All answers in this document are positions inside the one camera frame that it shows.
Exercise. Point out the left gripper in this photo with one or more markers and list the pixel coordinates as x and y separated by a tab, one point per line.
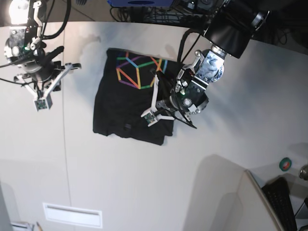
169	102

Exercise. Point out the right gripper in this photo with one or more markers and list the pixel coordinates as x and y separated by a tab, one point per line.
44	73

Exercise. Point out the black t-shirt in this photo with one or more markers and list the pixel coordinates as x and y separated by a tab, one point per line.
125	92

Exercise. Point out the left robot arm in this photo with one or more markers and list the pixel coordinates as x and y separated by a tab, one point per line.
229	32

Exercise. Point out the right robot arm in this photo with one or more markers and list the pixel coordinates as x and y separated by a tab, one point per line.
25	48

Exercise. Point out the white slotted box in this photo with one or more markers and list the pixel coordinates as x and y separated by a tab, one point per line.
73	216

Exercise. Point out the green tape roll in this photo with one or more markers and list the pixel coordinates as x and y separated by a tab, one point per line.
285	164

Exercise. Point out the black keyboard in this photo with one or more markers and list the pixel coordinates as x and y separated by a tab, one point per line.
278	196

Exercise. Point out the silver round knob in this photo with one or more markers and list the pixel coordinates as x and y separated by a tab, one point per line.
303	172

